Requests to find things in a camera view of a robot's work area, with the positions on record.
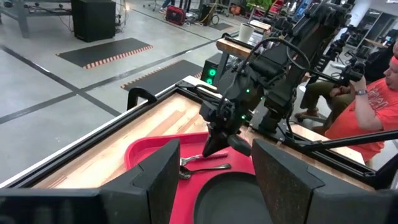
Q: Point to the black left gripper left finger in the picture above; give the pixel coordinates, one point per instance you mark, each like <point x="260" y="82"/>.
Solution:
<point x="155" y="186"/>

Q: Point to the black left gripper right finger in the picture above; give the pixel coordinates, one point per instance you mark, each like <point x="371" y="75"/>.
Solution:
<point x="280" y="186"/>

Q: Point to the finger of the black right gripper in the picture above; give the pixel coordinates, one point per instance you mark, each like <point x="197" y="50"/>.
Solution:
<point x="240" y="145"/>
<point x="216" y="143"/>

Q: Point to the silver metal spoon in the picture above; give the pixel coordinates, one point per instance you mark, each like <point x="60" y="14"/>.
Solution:
<point x="185" y="172"/>

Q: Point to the black round plate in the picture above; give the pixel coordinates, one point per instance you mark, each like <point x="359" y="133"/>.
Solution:
<point x="230" y="202"/>

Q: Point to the black background robot arm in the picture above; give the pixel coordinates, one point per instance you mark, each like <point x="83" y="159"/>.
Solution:
<point x="351" y="71"/>

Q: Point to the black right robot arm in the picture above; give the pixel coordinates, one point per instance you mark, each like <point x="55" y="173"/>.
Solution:
<point x="280" y="71"/>

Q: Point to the red plastic tray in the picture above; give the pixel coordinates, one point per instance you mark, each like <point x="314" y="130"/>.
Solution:
<point x="189" y="193"/>

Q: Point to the white cup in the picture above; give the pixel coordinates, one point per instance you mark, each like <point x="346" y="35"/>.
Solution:
<point x="245" y="32"/>

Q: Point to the black computer with green lights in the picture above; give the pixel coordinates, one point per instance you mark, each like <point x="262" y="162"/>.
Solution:
<point x="214" y="62"/>

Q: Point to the neighbouring workstation table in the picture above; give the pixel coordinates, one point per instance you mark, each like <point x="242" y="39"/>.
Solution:
<point x="230" y="48"/>

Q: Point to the black hazard-striped floor mat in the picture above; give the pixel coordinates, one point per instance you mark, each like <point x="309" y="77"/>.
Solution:
<point x="102" y="53"/>
<point x="161" y="76"/>

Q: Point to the black equipment case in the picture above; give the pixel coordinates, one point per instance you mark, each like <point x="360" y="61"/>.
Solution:
<point x="205" y="14"/>

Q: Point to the red equipment box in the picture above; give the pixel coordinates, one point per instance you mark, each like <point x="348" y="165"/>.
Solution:
<point x="175" y="15"/>

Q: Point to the green plant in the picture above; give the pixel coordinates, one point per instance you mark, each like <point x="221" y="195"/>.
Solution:
<point x="259" y="3"/>

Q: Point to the person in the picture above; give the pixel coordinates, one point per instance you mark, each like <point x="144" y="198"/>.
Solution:
<point x="373" y="112"/>
<point x="166" y="3"/>

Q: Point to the wristwatch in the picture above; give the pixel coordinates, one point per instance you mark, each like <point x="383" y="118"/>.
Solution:
<point x="360" y="92"/>

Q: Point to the person's hand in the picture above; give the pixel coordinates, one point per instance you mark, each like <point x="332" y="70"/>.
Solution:
<point x="359" y="82"/>

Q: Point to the black cabinet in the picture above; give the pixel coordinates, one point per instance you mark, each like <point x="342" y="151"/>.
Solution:
<point x="93" y="18"/>

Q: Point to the grey metal table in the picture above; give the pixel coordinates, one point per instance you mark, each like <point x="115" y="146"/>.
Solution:
<point x="23" y="21"/>

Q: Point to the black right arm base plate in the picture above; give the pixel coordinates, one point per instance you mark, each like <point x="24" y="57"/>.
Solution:
<point x="273" y="134"/>

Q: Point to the black metal table frame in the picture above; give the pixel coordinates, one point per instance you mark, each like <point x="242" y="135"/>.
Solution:
<point x="93" y="139"/>

